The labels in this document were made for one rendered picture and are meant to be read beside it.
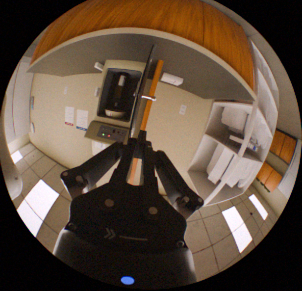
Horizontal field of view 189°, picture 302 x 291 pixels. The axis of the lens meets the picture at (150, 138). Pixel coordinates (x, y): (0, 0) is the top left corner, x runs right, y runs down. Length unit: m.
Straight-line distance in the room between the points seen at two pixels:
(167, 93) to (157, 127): 0.41
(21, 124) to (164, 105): 3.45
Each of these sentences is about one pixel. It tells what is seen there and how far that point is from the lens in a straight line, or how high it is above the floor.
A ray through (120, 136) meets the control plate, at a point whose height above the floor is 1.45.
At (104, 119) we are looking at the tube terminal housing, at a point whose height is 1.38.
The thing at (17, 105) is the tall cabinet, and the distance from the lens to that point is 3.23.
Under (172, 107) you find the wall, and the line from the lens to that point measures 1.07.
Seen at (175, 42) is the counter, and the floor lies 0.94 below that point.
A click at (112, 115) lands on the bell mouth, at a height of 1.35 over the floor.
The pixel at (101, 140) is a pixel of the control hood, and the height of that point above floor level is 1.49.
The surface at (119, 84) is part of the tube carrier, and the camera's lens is 0.71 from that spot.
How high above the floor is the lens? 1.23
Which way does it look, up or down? 19 degrees up
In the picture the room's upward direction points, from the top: 165 degrees counter-clockwise
